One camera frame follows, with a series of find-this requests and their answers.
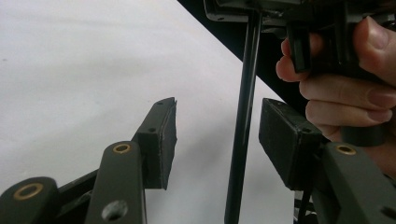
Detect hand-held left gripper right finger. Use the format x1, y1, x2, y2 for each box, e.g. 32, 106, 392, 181
258, 97, 325, 191

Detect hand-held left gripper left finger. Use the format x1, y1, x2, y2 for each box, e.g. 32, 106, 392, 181
132, 96, 178, 190

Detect black pen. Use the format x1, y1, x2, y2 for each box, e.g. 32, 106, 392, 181
223, 10, 264, 224

